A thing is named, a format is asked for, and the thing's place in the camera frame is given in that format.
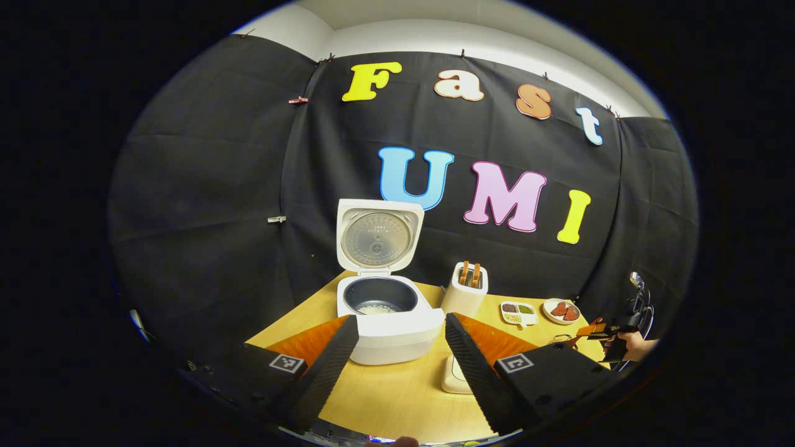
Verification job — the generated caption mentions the white toaster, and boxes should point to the white toaster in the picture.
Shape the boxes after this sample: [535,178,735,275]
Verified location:
[440,261,489,317]

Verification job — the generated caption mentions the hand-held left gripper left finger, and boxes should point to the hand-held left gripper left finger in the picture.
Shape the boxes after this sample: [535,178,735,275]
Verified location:
[180,315,361,435]

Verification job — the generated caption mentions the white divided grain dish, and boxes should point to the white divided grain dish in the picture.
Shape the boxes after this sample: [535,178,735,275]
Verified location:
[499,301,538,328]

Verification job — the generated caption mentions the cream bowl of rice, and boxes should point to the cream bowl of rice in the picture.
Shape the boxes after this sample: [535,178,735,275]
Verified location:
[441,356,474,395]

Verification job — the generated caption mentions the white round plate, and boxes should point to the white round plate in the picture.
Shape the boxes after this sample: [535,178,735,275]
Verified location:
[543,299,582,325]

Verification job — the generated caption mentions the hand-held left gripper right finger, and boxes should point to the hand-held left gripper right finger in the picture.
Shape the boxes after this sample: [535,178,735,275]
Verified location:
[445,312,612,435]

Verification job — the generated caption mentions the white rice cooker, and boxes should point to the white rice cooker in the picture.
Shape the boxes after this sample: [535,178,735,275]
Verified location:
[336,199,446,366]

